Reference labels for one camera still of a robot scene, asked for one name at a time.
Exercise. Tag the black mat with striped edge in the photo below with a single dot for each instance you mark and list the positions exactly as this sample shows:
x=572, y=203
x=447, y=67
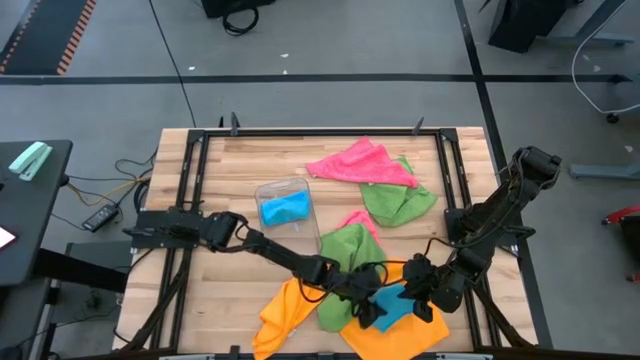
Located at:
x=45, y=35

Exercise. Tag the black desk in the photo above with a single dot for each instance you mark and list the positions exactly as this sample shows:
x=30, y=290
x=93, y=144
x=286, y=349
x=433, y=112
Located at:
x=30, y=210

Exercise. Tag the grey table foot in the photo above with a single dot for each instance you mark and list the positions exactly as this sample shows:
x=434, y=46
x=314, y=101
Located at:
x=605, y=172

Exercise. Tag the orange microfiber towel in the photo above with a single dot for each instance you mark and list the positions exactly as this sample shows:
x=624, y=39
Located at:
x=280, y=320
x=410, y=340

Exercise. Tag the black power adapter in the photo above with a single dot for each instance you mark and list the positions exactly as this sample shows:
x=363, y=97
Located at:
x=100, y=218

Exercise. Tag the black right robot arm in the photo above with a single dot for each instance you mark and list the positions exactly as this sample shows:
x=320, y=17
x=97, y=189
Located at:
x=500, y=210

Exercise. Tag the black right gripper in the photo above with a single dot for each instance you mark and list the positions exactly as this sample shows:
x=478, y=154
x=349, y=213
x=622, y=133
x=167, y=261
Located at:
x=421, y=279

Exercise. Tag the green microfiber towel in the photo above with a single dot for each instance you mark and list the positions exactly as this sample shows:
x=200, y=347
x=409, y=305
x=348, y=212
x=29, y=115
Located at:
x=350, y=245
x=395, y=202

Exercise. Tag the black caster wheel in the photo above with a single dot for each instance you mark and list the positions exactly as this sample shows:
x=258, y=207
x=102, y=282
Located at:
x=613, y=118

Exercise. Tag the clear plastic bin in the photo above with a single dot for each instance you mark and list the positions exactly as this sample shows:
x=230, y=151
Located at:
x=280, y=185

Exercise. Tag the black box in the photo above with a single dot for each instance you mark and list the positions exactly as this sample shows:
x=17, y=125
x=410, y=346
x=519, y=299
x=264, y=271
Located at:
x=235, y=6

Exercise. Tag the mint green stapler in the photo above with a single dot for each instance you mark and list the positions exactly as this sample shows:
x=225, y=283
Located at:
x=30, y=160

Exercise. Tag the pink microfiber towel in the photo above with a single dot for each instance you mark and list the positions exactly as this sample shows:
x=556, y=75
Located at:
x=361, y=218
x=365, y=162

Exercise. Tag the red and black chair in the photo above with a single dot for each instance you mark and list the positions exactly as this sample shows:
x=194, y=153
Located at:
x=625, y=215

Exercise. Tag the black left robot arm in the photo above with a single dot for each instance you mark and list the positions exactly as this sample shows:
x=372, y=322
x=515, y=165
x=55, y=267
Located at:
x=280, y=257

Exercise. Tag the black furniture base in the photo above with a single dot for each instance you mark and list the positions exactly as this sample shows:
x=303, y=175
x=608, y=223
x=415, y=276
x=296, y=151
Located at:
x=525, y=25

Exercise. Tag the blue microfiber towel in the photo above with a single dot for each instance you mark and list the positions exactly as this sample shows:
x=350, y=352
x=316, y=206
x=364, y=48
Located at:
x=285, y=209
x=395, y=305

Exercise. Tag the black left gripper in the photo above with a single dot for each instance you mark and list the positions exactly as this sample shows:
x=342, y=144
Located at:
x=364, y=287

